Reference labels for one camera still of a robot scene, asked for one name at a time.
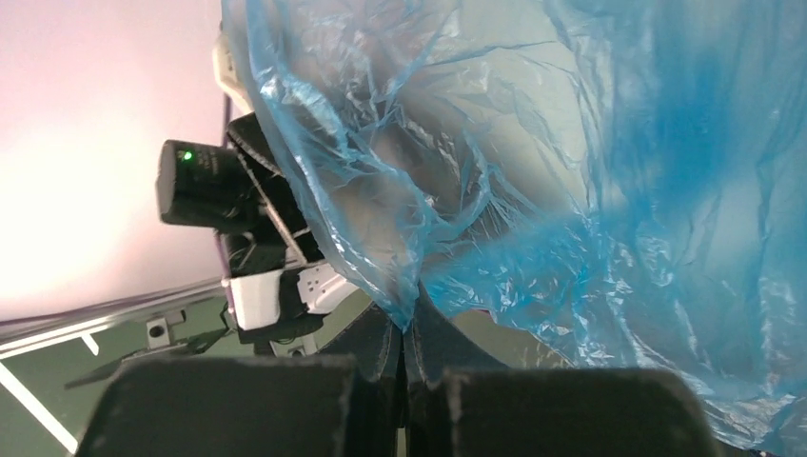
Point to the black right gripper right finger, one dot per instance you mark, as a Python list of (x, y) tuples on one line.
[(464, 402)]

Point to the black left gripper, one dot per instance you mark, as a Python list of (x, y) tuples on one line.
[(239, 191)]

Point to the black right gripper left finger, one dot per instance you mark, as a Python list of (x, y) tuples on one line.
[(340, 401)]

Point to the blue plastic trash bag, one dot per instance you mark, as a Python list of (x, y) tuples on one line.
[(625, 180)]

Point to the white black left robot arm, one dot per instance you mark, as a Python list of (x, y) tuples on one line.
[(278, 285)]

